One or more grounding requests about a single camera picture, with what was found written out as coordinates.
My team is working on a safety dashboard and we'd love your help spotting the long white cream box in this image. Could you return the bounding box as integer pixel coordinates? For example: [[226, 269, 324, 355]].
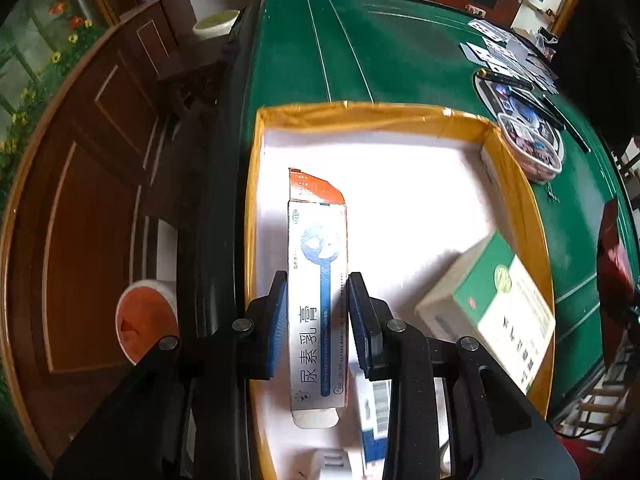
[[287, 167, 349, 429]]

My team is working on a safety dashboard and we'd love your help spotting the white and blue medicine box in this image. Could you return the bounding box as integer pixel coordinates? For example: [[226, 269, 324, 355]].
[[351, 360, 394, 468]]

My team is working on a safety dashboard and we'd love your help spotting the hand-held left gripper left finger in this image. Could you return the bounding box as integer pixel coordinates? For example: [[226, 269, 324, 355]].
[[52, 270, 291, 480]]

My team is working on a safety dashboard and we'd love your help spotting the beige and green medicine box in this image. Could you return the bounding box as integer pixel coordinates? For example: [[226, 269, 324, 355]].
[[415, 231, 557, 395]]

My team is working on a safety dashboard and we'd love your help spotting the pile of playing cards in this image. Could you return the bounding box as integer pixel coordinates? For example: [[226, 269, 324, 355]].
[[460, 17, 561, 96]]

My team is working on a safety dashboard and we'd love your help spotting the wooden chair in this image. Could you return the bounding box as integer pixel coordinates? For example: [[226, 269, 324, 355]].
[[550, 345, 640, 456]]

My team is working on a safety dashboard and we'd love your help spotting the white round stool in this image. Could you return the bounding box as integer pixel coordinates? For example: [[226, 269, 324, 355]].
[[192, 10, 241, 40]]

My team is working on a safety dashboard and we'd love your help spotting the white and orange round bin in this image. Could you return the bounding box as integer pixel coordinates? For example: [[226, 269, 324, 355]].
[[115, 280, 180, 367]]

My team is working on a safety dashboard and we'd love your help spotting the dark red snack packet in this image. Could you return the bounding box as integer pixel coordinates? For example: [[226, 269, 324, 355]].
[[596, 199, 640, 321]]

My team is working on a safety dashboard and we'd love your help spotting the thin black stick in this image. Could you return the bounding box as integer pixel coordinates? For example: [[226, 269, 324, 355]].
[[540, 94, 592, 154]]

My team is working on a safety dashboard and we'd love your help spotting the brown wooden cabinet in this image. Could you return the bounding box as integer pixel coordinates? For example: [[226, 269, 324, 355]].
[[120, 0, 236, 231]]

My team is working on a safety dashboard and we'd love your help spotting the black pen with gold trim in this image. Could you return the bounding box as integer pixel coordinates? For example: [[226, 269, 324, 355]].
[[476, 69, 536, 92]]

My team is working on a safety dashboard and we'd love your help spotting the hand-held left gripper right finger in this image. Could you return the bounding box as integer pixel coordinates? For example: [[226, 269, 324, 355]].
[[347, 271, 581, 480]]

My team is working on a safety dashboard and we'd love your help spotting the flower wall poster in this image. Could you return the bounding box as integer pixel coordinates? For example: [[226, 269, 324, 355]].
[[0, 0, 108, 201]]

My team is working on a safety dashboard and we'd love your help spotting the clear plastic container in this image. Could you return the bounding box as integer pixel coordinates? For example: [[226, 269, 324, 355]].
[[497, 112, 563, 183]]

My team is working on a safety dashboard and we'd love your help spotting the yellow cardboard box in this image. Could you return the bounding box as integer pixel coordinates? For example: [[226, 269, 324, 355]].
[[245, 101, 556, 480]]

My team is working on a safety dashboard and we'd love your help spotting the brown wooden wall panel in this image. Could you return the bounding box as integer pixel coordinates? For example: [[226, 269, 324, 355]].
[[0, 5, 201, 471]]

